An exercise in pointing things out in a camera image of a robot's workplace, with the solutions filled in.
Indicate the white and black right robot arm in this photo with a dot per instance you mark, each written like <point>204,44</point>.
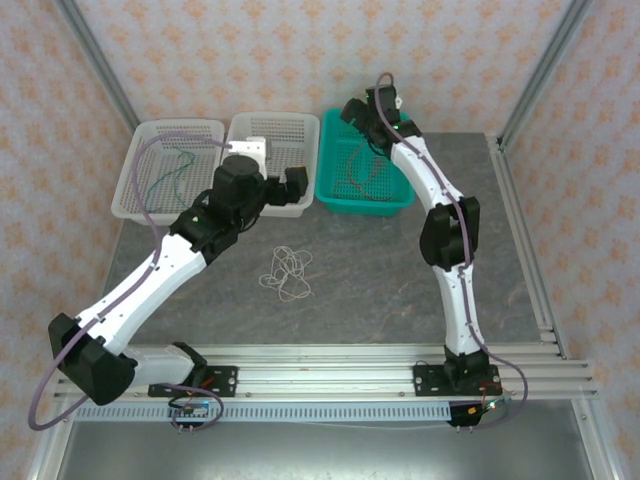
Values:
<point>460,310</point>

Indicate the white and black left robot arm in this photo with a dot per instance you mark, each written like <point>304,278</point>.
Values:
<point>145,290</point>

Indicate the white perforated plastic basket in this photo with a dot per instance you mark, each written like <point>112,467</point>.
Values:
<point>280,120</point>
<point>125,207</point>

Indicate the teal perforated plastic basket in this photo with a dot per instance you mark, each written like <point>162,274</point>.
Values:
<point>370,207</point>

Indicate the grey metal sheet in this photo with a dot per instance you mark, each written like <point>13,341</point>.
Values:
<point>325,455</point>

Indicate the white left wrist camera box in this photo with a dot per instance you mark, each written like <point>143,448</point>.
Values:
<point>247,149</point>

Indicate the aluminium frame post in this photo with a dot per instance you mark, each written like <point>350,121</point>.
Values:
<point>545,70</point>
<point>95,55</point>
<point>47,455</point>
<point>600,445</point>

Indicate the aluminium frame rail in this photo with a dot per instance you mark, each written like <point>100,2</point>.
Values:
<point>530,250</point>

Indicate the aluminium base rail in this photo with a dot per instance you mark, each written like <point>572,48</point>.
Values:
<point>325,372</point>

